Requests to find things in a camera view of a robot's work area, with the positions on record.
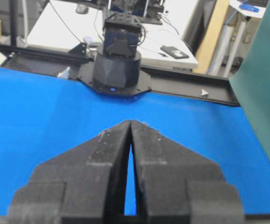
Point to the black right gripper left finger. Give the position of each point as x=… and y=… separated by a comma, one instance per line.
x=84, y=185

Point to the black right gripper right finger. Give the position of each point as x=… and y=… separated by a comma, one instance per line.
x=179, y=186

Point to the blue table mat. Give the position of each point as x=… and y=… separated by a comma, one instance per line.
x=42, y=116

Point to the black smartphone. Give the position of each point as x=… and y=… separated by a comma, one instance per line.
x=174, y=52

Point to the green backdrop sheet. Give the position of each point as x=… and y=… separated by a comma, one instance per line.
x=251, y=83

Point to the white background table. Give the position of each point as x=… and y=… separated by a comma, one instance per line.
x=60, y=28

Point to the grey computer mouse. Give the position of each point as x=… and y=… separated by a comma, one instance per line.
x=82, y=9

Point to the black aluminium frame rail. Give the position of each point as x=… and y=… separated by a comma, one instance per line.
x=171, y=82

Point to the black vertical post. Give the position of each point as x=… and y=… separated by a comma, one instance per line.
x=13, y=9

